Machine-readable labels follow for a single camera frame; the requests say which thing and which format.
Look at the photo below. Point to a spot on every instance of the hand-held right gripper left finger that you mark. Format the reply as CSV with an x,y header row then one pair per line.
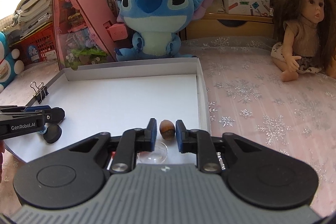
x,y
154,140

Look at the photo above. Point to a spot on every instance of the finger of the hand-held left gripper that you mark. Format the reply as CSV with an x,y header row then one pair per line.
x,y
55,115
39,108

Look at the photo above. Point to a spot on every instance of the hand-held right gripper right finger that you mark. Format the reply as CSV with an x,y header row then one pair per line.
x,y
179,137

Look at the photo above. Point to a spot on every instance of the brown acorn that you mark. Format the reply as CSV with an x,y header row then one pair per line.
x,y
167,129

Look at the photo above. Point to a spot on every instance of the clear plastic dome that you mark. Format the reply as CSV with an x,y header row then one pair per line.
x,y
155,154

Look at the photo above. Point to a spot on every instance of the black round puck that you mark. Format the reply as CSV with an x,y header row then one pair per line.
x,y
53,134

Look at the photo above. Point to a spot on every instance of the white cardboard box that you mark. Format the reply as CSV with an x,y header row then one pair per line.
x,y
118,98

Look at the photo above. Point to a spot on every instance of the small black binder clip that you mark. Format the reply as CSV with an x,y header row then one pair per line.
x,y
42,96

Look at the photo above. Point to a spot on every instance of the blue robot cat plush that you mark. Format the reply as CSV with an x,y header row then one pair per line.
x,y
8,64

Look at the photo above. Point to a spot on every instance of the red plastic crate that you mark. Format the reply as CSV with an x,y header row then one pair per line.
x,y
39,48

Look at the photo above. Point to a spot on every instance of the pink triangular dollhouse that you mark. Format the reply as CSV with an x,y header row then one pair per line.
x,y
78,43

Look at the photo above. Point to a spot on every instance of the pink snowflake tablecloth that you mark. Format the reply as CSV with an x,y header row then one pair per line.
x,y
249,108

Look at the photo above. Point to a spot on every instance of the wooden drawer box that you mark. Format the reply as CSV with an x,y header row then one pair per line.
x,y
210,27

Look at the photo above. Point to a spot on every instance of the blue alien plush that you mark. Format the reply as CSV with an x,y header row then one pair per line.
x,y
155,16

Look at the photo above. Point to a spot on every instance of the brown-haired doll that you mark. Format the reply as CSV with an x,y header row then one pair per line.
x,y
302,29

